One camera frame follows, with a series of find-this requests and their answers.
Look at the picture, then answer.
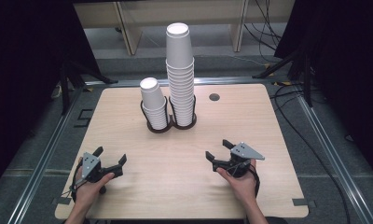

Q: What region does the metal floor rail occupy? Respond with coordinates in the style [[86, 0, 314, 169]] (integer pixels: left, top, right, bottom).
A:
[[295, 90, 373, 224], [84, 77, 281, 89], [7, 86, 87, 224]]

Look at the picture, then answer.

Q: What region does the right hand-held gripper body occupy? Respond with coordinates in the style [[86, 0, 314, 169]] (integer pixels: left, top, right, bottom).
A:
[[212, 142, 266, 179]]

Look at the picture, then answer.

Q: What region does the grey tape strip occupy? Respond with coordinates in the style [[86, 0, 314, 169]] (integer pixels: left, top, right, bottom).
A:
[[291, 197, 317, 209], [54, 195, 73, 206]]

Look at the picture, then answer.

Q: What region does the black tripod stand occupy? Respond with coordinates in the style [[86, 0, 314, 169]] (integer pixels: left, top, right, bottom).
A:
[[59, 59, 119, 116], [252, 46, 315, 108]]

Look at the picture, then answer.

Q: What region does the black curtain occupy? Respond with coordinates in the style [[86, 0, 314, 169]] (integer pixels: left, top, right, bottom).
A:
[[273, 0, 373, 186], [0, 0, 103, 195]]

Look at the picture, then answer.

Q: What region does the short stack of white cups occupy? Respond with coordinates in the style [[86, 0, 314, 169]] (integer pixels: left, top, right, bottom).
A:
[[139, 77, 171, 131]]

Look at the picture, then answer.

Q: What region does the thin white floor cable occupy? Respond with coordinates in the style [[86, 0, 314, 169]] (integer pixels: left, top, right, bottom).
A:
[[193, 53, 269, 68]]

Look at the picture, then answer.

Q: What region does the long black floor cable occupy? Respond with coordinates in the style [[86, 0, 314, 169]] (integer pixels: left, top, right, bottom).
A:
[[269, 83, 352, 224]]

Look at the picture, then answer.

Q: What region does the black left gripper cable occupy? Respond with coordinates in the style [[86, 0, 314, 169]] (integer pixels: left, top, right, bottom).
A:
[[68, 160, 85, 204]]

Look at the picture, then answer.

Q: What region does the light wooden shelf unit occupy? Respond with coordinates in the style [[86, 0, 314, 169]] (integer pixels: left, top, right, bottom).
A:
[[73, 0, 297, 57]]

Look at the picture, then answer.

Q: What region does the person's left hand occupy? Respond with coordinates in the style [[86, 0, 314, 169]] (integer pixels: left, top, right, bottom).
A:
[[72, 158, 116, 207]]

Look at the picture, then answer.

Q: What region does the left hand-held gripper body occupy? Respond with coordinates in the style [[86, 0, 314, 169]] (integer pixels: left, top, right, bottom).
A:
[[77, 151, 124, 185]]

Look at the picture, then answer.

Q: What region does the tall stack of white cups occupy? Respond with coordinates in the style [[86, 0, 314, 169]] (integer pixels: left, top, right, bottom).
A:
[[165, 21, 196, 127]]

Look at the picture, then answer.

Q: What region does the person's right hand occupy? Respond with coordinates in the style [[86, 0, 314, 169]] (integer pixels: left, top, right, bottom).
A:
[[215, 158, 259, 203]]

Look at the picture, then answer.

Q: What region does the dark double cup holder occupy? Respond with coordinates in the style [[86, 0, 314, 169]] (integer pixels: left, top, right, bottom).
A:
[[140, 94, 198, 134]]

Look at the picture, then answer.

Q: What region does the bundle of black cables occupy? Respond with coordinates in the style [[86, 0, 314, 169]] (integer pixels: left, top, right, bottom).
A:
[[242, 0, 284, 53]]

